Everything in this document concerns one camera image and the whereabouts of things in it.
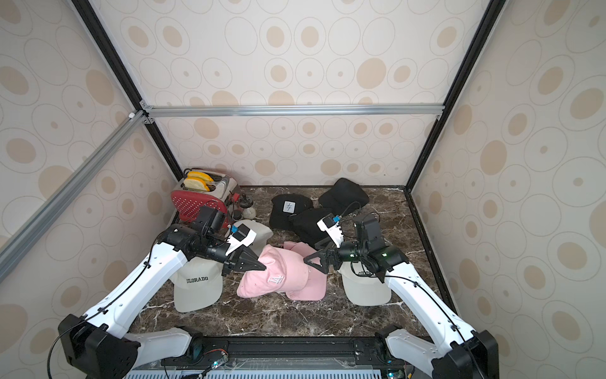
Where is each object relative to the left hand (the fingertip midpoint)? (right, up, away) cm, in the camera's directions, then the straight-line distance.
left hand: (265, 266), depth 63 cm
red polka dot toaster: (-38, +18, +32) cm, 52 cm away
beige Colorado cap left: (-28, -12, +21) cm, 37 cm away
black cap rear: (+29, +21, +47) cm, 59 cm away
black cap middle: (+10, +8, +32) cm, 35 cm away
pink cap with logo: (+5, -2, +3) cm, 6 cm away
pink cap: (+14, -13, +21) cm, 29 cm away
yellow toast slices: (-33, +26, +32) cm, 53 cm away
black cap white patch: (0, +16, +43) cm, 46 cm away
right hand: (+12, +1, +7) cm, 14 cm away
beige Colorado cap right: (+32, -15, +24) cm, 43 cm away
